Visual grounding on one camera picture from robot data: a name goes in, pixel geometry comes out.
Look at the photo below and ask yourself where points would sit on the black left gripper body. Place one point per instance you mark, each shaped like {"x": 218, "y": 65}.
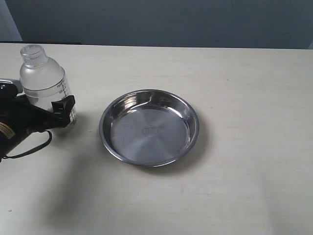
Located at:
{"x": 11, "y": 131}

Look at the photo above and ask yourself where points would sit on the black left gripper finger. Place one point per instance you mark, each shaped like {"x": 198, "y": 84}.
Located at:
{"x": 61, "y": 116}

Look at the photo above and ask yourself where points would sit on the clear plastic shaker bottle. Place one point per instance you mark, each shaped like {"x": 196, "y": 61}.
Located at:
{"x": 43, "y": 80}

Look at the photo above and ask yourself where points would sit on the round stainless steel tray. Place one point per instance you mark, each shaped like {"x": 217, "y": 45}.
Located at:
{"x": 149, "y": 128}

